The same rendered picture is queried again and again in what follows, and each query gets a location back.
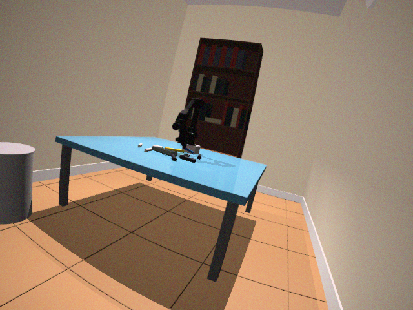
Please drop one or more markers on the grey keyboard with white letter keys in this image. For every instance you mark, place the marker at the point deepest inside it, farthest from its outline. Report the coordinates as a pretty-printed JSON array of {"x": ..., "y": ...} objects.
[{"x": 164, "y": 150}]

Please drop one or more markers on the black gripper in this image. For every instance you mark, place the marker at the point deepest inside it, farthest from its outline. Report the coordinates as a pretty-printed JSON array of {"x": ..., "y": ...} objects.
[{"x": 183, "y": 140}]

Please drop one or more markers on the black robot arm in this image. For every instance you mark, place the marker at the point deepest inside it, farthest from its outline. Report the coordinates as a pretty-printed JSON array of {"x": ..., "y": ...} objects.
[{"x": 183, "y": 117}]

